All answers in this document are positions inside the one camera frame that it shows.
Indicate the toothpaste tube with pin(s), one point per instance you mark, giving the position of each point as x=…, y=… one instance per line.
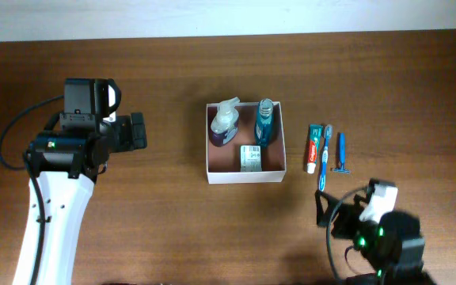
x=315, y=134

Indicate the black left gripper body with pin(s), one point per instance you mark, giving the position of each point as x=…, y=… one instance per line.
x=137, y=131

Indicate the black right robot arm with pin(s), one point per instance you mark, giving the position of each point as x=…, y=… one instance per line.
x=390, y=241

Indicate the clear pump soap bottle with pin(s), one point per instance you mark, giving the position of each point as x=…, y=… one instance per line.
x=224, y=126

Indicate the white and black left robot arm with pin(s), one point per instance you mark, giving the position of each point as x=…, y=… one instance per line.
x=63, y=163

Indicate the white green soap box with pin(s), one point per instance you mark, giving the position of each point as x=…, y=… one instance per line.
x=250, y=158

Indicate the white cardboard box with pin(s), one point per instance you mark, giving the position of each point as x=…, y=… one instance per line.
x=223, y=164

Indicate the blue white toothbrush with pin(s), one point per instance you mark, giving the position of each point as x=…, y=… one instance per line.
x=327, y=134

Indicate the blue disposable razor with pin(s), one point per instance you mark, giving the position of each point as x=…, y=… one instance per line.
x=341, y=156

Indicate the teal mouthwash bottle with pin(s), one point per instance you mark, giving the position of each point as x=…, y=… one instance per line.
x=264, y=122

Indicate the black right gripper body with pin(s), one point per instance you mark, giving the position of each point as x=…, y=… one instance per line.
x=340, y=218

